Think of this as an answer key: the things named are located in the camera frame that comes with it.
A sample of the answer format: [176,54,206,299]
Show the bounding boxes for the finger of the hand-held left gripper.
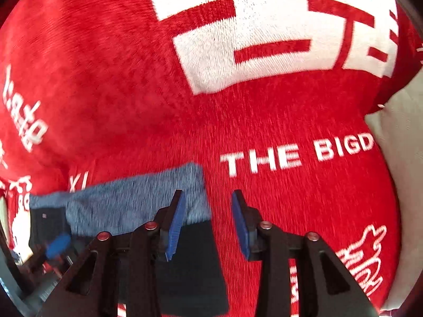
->
[45,233,72,260]

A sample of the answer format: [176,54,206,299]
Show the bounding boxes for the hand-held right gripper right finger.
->
[231,190,379,317]

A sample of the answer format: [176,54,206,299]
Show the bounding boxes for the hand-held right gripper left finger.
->
[36,190,186,317]

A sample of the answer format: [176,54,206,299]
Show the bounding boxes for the black pants with blue stripes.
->
[29,162,230,317]

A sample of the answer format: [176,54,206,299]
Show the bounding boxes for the red printed blanket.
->
[0,0,423,317]

